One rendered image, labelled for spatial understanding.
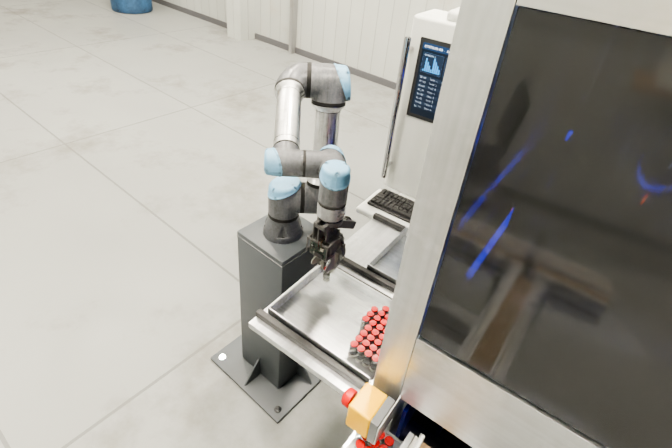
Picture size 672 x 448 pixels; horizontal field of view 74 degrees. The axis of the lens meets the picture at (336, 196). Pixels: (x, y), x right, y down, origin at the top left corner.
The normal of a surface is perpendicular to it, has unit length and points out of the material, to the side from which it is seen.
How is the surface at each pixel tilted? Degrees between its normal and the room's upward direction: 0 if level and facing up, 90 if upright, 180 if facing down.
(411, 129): 90
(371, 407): 0
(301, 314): 0
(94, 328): 0
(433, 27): 90
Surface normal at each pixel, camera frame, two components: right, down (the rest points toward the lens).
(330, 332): 0.09, -0.82
